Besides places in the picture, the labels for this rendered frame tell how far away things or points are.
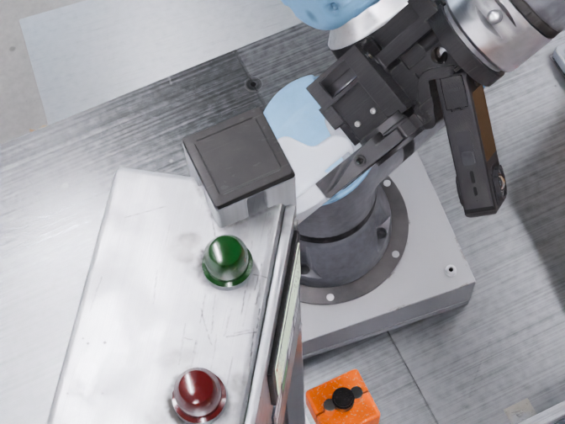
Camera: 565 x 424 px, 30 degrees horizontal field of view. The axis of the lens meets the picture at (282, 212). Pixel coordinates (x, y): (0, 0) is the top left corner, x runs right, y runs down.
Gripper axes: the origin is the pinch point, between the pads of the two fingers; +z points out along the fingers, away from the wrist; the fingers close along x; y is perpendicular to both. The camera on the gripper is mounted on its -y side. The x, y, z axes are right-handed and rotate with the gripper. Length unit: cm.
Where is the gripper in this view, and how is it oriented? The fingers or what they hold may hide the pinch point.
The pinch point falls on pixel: (301, 215)
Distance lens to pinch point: 86.3
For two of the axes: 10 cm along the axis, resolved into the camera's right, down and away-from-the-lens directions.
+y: -6.3, -7.8, 0.3
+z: -6.9, 5.7, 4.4
